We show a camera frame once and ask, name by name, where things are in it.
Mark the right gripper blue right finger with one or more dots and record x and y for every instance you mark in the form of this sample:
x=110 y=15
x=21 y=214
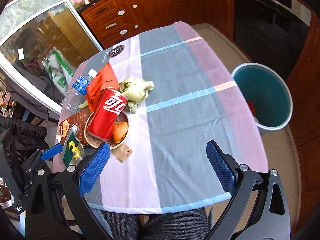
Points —
x=225 y=172

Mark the brown printed card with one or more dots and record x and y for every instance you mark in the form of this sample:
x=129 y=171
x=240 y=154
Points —
x=77 y=124

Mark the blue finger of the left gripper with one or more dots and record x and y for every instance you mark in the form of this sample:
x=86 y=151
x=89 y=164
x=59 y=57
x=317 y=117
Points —
x=53 y=151

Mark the red label on bin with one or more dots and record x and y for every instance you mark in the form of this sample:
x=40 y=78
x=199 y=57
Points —
x=252 y=108

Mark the teal plastic trash bin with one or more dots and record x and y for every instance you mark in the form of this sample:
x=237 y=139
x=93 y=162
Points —
x=269 y=94

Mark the pink grey plaid tablecloth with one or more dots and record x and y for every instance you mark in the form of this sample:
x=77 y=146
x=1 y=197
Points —
x=195 y=100

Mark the red cola can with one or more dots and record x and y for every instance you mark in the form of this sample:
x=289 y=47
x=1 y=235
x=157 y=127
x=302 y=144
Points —
x=110 y=106

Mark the wooden kitchen cabinets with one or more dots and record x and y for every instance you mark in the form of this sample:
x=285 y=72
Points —
x=112 y=21

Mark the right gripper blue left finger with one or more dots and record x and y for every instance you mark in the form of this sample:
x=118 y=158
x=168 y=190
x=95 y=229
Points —
x=91 y=167

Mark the brown coconut shell bowl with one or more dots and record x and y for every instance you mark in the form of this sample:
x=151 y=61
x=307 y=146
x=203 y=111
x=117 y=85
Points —
x=95 y=142

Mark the glass sliding door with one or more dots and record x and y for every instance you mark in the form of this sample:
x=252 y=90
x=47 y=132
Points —
x=30 y=29

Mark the brown paper strip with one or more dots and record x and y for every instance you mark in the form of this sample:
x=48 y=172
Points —
x=121 y=152

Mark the clear bottle blue label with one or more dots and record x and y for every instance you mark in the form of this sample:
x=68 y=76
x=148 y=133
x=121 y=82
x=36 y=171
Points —
x=76 y=95

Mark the tall wooden cabinet door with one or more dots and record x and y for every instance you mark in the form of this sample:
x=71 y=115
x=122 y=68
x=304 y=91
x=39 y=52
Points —
x=303 y=84

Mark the green white plastic bag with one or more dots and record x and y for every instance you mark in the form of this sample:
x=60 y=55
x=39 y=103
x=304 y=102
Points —
x=60 y=71

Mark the red paper packet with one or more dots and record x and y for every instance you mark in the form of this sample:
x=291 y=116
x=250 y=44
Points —
x=106 y=78

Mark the green corn husk pile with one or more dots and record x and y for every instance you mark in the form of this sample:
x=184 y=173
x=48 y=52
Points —
x=136 y=91

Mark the green scrub sponge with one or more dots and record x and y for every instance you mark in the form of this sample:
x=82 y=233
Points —
x=73 y=150

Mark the black built-in oven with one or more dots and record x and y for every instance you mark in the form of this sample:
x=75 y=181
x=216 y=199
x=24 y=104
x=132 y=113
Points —
x=272 y=32

